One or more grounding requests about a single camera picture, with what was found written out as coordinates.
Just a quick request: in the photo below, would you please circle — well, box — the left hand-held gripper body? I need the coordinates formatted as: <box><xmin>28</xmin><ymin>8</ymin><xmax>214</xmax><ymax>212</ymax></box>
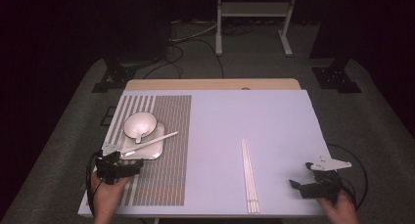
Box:
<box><xmin>95</xmin><ymin>144</ymin><xmax>132</xmax><ymax>186</ymax></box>

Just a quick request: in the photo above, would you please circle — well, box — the person's right hand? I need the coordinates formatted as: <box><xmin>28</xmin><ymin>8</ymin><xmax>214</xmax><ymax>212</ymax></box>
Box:
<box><xmin>316</xmin><ymin>189</ymin><xmax>360</xmax><ymax>224</ymax></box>

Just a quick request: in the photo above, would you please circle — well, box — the row of white chopsticks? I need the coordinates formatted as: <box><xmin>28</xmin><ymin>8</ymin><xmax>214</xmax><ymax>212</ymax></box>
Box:
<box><xmin>241</xmin><ymin>138</ymin><xmax>261</xmax><ymax>214</ymax></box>

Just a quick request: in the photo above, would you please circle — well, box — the brown and white striped placemat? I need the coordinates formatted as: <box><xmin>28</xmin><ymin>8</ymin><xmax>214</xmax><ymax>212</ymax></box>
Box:
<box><xmin>81</xmin><ymin>94</ymin><xmax>193</xmax><ymax>207</ymax></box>

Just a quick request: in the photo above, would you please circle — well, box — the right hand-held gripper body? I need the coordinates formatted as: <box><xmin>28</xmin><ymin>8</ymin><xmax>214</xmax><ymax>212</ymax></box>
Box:
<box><xmin>300</xmin><ymin>156</ymin><xmax>352</xmax><ymax>205</ymax></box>

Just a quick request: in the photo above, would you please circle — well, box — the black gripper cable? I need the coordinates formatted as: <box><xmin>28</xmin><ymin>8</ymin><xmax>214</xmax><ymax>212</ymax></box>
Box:
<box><xmin>85</xmin><ymin>150</ymin><xmax>106</xmax><ymax>218</ymax></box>
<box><xmin>326</xmin><ymin>143</ymin><xmax>370</xmax><ymax>212</ymax></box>

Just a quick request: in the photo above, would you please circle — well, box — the dark floor hatch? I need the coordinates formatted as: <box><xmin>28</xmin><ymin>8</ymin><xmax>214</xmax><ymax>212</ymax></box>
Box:
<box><xmin>100</xmin><ymin>106</ymin><xmax>117</xmax><ymax>127</ymax></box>

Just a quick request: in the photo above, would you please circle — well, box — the white plastic chopstick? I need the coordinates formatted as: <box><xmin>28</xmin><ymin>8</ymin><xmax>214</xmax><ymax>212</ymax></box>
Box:
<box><xmin>120</xmin><ymin>130</ymin><xmax>179</xmax><ymax>155</ymax></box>

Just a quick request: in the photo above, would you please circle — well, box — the black stand base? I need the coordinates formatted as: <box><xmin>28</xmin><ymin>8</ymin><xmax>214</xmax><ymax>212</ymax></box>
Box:
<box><xmin>311</xmin><ymin>52</ymin><xmax>362</xmax><ymax>94</ymax></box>
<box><xmin>91</xmin><ymin>56</ymin><xmax>138</xmax><ymax>94</ymax></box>

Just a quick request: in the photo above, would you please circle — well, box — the person's left hand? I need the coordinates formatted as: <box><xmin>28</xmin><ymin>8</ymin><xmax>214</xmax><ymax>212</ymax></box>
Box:
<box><xmin>90</xmin><ymin>171</ymin><xmax>131</xmax><ymax>215</ymax></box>

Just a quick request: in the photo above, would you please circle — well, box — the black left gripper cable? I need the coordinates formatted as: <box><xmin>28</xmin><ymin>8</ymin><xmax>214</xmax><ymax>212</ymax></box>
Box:
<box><xmin>85</xmin><ymin>150</ymin><xmax>106</xmax><ymax>218</ymax></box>

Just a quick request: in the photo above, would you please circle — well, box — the black floor cable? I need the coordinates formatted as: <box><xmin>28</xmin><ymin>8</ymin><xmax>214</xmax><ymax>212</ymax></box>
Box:
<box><xmin>195</xmin><ymin>38</ymin><xmax>225</xmax><ymax>79</ymax></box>

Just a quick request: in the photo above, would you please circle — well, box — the black box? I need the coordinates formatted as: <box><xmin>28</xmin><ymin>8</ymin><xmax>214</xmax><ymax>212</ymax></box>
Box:
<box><xmin>128</xmin><ymin>18</ymin><xmax>170</xmax><ymax>62</ymax></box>

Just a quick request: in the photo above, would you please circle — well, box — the white spoon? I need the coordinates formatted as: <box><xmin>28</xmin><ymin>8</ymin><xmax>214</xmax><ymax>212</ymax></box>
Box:
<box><xmin>134</xmin><ymin>125</ymin><xmax>152</xmax><ymax>145</ymax></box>

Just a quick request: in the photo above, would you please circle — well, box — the white bowl with dark rim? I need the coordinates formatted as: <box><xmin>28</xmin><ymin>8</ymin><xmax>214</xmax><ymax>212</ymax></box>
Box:
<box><xmin>122</xmin><ymin>112</ymin><xmax>159</xmax><ymax>141</ymax></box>

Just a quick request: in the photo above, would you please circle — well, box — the grey floor cable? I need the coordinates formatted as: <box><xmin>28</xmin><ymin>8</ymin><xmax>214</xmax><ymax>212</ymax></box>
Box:
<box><xmin>169</xmin><ymin>22</ymin><xmax>219</xmax><ymax>43</ymax></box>

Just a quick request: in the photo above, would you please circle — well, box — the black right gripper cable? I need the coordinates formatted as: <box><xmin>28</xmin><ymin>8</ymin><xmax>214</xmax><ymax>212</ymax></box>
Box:
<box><xmin>326</xmin><ymin>143</ymin><xmax>370</xmax><ymax>212</ymax></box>

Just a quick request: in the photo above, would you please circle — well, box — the white metal stand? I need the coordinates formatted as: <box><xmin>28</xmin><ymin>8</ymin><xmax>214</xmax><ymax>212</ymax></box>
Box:
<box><xmin>214</xmin><ymin>0</ymin><xmax>300</xmax><ymax>58</ymax></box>

